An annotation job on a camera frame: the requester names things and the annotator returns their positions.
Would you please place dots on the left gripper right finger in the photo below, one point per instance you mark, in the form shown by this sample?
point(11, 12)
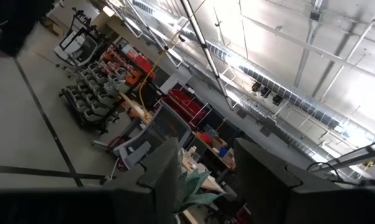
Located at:
point(268, 193)

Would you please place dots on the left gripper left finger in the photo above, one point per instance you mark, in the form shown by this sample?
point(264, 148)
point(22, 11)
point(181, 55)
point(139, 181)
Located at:
point(156, 186)

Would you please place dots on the green plant in white pot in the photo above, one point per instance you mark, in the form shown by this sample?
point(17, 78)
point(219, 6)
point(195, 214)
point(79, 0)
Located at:
point(193, 186)

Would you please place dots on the grey office chair black mesh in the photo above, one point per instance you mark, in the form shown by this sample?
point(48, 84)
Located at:
point(137, 149)

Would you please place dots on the wooden workbench with boxes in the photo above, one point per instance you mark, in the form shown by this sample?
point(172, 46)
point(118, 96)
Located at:
point(216, 152)

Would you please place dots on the bright strip light bar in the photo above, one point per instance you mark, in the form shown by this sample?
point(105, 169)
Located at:
point(361, 154)

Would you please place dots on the rack of grey bins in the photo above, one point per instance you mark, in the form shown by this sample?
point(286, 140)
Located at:
point(94, 99)

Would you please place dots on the shelf with orange bins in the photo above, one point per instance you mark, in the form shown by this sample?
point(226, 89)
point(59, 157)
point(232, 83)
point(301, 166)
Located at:
point(140, 62)

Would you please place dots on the dark blurred object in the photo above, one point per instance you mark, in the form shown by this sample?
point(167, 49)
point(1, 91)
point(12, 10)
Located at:
point(16, 25)

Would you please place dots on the silver spiral ventilation duct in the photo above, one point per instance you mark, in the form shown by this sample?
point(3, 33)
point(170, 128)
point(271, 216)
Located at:
point(268, 82)

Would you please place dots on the long hanging light rail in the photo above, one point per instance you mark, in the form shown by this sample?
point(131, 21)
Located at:
point(206, 49)

